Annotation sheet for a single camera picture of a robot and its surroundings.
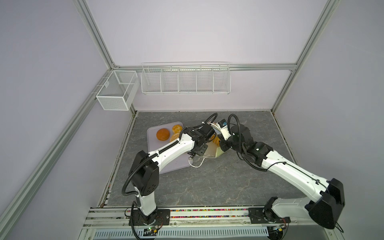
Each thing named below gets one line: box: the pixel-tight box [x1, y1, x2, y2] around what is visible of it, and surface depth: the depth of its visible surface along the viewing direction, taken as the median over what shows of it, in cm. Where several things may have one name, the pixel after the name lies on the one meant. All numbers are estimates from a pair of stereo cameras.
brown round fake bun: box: [156, 128, 170, 141], surface depth 104 cm
